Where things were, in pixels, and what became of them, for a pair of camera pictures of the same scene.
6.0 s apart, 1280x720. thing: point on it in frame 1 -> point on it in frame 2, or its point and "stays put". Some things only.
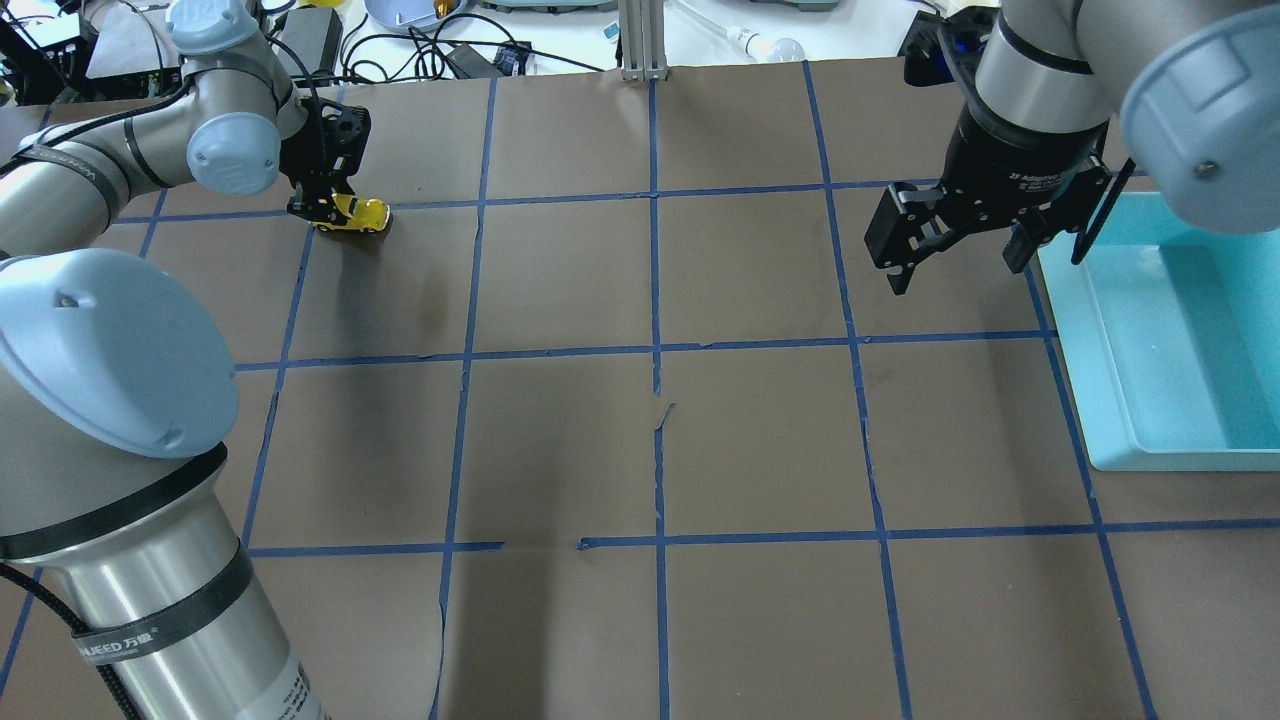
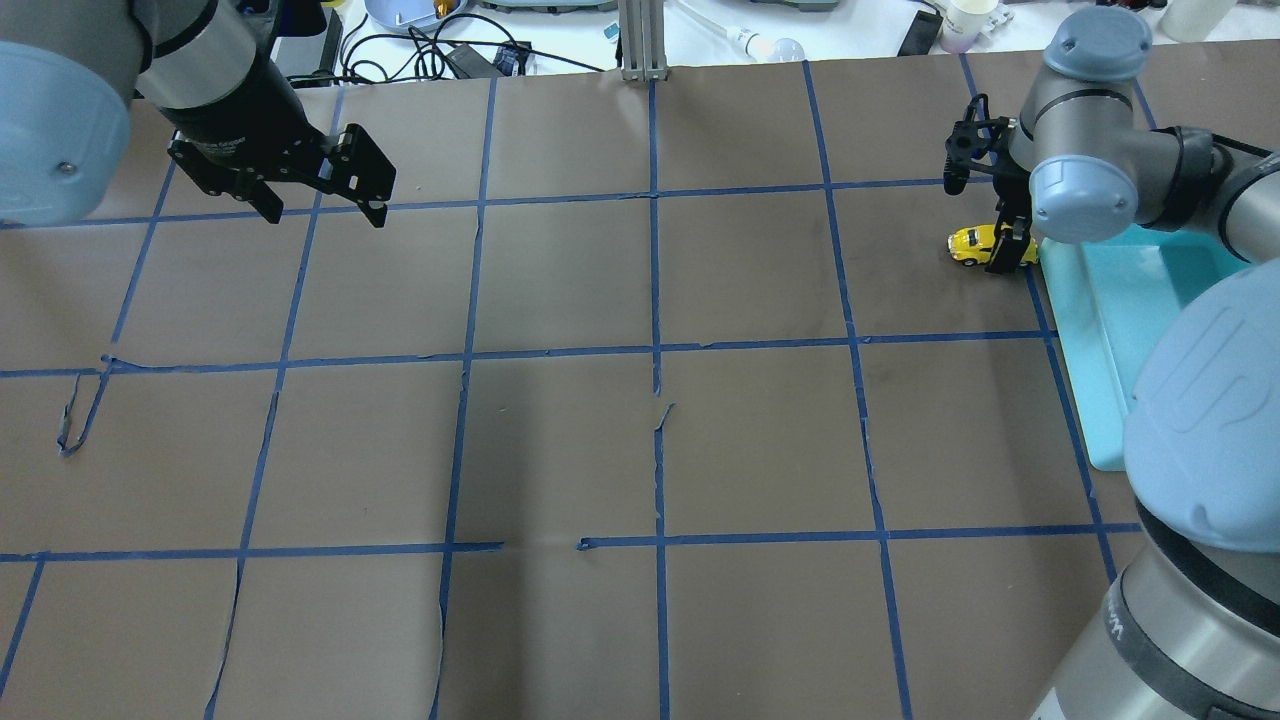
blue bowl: (404, 14) stays put
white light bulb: (759, 49) stays put
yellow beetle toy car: (371, 215) -> (972, 244)
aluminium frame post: (643, 41) stays put
